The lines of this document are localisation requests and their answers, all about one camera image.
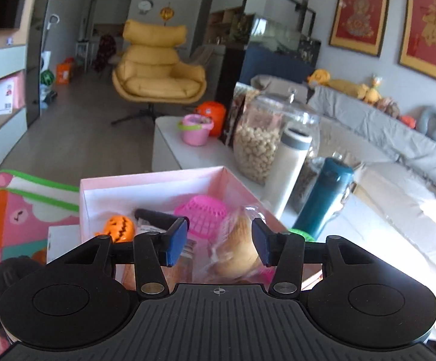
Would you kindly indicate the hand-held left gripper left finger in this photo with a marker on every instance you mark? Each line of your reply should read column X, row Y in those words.
column 175, row 244

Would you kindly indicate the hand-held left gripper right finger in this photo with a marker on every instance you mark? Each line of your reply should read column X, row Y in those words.
column 262, row 242

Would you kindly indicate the light packaged bread bun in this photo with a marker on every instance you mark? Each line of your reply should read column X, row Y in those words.
column 236, row 248

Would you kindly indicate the orange pumpkin toy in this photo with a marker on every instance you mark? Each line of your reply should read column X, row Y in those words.
column 119, row 227

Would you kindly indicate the white cardboard box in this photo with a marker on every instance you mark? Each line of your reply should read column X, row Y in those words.
column 127, row 191

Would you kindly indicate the black cylindrical object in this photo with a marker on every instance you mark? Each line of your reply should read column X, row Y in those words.
column 157, row 217

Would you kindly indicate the pink plastic strainer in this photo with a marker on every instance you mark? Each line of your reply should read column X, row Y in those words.
column 204, row 212

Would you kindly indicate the white thermos bottle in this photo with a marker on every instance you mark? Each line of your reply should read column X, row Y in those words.
column 287, row 173

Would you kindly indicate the teal thermos bottle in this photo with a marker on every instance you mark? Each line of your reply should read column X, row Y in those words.
column 323, row 199

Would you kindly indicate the white coffee table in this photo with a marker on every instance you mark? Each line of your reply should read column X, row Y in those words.
column 165, row 150

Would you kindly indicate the large glass nut jar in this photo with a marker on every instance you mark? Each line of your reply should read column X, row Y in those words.
column 257, row 146

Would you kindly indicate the pink toy bucket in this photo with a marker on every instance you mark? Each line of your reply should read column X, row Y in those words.
column 195, row 129

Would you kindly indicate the orange pumpkin bucket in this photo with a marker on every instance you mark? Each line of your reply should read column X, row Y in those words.
column 214, row 111

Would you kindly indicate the grey covered sofa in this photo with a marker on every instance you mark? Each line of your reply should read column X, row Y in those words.
column 383, row 158

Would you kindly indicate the colourful play mat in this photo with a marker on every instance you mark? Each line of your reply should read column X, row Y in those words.
column 15, row 214

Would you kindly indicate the yellow lounge chair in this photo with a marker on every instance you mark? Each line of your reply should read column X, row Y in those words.
column 157, row 71

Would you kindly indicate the yellow plush toy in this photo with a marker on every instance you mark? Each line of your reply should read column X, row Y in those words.
column 338, row 84

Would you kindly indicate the black plush toy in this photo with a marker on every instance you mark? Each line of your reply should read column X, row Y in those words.
column 3, row 282

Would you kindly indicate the small orange plush toy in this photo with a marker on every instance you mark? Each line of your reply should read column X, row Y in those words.
column 387, row 101

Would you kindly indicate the dark patterned clothing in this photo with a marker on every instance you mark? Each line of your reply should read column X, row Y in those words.
column 104, row 52

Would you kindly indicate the orange cardboard box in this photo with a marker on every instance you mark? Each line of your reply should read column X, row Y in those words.
column 64, row 72

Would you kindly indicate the grey neck pillow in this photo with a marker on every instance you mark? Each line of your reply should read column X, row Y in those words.
column 432, row 122

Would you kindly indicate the watermelon ball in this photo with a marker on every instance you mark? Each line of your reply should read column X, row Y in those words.
column 47, row 77

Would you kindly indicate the white stool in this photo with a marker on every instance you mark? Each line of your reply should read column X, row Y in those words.
column 83, row 52

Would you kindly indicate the glass fish tank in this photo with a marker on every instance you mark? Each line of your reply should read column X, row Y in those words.
column 278, row 30

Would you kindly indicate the orange hanging ornament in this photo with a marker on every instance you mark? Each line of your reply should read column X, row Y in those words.
column 166, row 12

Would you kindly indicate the white upright vacuum cleaner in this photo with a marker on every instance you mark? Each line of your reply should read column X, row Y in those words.
column 49, row 45

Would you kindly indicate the wooden tv cabinet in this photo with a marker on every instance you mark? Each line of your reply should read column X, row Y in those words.
column 0, row 60

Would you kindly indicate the white wall clock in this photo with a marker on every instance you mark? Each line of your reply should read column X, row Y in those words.
column 145, row 4

